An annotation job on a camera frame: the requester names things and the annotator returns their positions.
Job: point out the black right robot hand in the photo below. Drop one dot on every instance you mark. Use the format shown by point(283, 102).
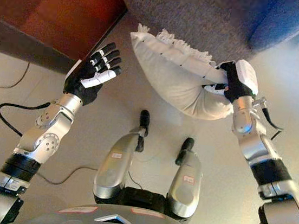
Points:
point(238, 79)

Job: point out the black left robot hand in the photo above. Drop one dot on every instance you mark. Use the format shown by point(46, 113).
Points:
point(88, 74)

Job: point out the cream fringed pillow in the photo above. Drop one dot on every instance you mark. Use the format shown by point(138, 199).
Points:
point(180, 80)

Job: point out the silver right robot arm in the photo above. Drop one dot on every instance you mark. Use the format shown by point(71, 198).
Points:
point(265, 164)

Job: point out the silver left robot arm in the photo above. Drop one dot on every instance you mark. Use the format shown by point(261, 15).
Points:
point(39, 142)

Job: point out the orange sofa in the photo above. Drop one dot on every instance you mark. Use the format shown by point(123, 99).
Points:
point(59, 5)

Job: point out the black left robot foot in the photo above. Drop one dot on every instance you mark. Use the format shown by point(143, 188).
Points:
point(144, 119)

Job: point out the black robot foot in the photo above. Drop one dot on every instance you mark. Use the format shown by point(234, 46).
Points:
point(186, 148)
point(144, 119)

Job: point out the grey fabric armchair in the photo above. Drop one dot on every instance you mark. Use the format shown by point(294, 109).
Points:
point(205, 12)

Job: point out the black right robot foot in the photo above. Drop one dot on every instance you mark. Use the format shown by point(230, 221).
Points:
point(186, 148)

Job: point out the silver left robot leg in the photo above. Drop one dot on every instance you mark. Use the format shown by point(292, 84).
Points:
point(114, 167)

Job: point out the silver robot leg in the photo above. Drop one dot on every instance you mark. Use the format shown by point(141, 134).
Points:
point(114, 167)
point(186, 182)

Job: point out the silver right robot leg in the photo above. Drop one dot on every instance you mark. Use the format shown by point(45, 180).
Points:
point(186, 182)

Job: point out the black robot pelvis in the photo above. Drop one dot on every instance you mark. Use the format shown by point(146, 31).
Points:
point(144, 200)

